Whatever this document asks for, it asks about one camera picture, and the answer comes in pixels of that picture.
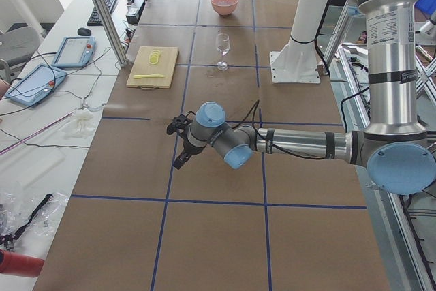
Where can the red cylinder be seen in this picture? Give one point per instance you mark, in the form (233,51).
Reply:
(20,265)

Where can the grey office chair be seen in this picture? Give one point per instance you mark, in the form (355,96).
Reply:
(17,46)

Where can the pink bowl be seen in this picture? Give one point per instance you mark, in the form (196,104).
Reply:
(224,7)

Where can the teach pendant near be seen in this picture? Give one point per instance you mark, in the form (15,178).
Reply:
(36,85)

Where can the teach pendant far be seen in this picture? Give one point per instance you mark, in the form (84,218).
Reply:
(74,52)

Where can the teach pendant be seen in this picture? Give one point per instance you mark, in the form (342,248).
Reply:
(36,85)
(74,52)

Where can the black power box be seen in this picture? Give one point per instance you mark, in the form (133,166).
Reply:
(134,11)

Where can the aluminium frame post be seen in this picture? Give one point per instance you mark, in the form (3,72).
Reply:
(111,32)

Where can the clear plastic bag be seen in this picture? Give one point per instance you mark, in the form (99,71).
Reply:
(23,212)

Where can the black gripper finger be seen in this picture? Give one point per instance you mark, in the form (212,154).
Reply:
(180,161)

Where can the yellow plastic knife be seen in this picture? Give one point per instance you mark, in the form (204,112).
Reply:
(141,76)

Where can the pile of ice cubes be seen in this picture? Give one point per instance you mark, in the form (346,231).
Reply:
(224,3)

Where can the bamboo cutting board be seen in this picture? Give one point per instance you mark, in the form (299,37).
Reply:
(166,66)

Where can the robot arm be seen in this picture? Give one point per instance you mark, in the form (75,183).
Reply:
(393,147)

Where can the white crumpled cloth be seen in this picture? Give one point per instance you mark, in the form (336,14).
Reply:
(79,125)

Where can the black computer mouse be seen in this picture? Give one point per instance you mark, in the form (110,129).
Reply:
(84,32)

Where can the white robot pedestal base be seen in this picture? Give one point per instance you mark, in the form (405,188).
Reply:
(297,61)

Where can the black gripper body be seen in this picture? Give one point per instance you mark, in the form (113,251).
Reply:
(189,150)

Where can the clear wine glass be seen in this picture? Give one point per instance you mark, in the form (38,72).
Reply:
(222,43)

